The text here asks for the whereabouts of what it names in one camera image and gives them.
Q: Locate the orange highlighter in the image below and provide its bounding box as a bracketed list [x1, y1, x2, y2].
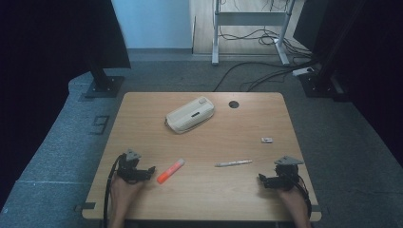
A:
[156, 158, 186, 185]

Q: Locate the white power strip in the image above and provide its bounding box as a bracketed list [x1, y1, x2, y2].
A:
[291, 66, 316, 77]

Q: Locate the white metal desk frame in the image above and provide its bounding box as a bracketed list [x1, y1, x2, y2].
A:
[211, 0, 297, 67]

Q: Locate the dark table edge bracket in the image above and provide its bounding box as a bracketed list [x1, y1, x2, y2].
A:
[74, 201, 97, 213]

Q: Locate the black curtain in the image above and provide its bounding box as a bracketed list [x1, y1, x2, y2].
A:
[293, 0, 403, 167]
[0, 0, 132, 212]

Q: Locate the black metal stand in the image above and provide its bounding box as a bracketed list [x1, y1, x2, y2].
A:
[297, 0, 350, 103]
[84, 47, 125, 99]

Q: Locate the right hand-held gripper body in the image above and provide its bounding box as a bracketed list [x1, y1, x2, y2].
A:
[273, 155, 305, 192]

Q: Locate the person's right hand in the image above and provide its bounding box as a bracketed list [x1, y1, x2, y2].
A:
[276, 186, 310, 220]

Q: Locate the hand-held gripper black cable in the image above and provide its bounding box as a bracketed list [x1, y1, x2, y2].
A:
[102, 153, 127, 228]
[296, 175, 313, 219]

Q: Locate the person's left hand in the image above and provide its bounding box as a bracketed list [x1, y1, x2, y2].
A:
[108, 174, 145, 219]

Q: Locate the grey floor socket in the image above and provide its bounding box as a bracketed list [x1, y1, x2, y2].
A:
[90, 115, 110, 136]

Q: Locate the long black floor cable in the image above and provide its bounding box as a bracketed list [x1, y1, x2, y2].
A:
[212, 60, 319, 93]

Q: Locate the left hand-held gripper black cable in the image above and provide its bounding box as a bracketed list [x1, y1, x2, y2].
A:
[102, 153, 127, 228]

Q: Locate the right hand-held gripper black cable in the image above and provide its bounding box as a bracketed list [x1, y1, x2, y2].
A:
[296, 175, 313, 219]

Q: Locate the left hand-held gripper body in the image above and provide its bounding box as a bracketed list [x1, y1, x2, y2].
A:
[116, 148, 147, 185]

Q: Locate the white pen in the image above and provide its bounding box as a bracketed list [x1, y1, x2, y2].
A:
[214, 159, 254, 168]

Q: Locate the beige pencil case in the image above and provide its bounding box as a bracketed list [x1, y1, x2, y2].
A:
[163, 96, 216, 135]

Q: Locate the tangle of black cables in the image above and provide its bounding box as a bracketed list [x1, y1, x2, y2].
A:
[218, 27, 313, 59]

